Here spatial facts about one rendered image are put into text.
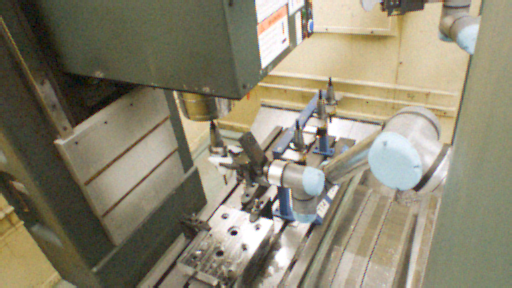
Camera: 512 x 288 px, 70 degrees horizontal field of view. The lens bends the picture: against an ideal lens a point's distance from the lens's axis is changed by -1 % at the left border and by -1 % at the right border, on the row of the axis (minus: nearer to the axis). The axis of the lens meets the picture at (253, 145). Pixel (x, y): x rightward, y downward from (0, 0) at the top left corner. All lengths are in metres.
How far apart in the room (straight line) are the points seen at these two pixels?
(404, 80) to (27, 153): 1.61
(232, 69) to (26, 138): 0.72
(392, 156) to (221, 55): 0.41
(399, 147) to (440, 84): 1.17
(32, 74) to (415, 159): 1.03
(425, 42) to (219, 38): 1.24
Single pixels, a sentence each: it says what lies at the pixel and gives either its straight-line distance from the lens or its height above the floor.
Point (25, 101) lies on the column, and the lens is 1.28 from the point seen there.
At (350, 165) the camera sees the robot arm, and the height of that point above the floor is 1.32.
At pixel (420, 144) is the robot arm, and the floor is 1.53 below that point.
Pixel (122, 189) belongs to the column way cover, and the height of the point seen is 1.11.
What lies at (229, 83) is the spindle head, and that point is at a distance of 0.84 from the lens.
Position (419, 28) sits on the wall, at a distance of 1.86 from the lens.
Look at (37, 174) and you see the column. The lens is 1.35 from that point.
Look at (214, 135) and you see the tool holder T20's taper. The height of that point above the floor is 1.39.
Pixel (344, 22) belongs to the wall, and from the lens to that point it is 1.92.
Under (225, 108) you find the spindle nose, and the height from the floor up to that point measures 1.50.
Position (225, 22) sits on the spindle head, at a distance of 0.79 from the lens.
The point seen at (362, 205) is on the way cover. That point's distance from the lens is 1.79.
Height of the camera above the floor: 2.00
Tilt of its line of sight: 35 degrees down
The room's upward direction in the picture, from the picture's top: 9 degrees counter-clockwise
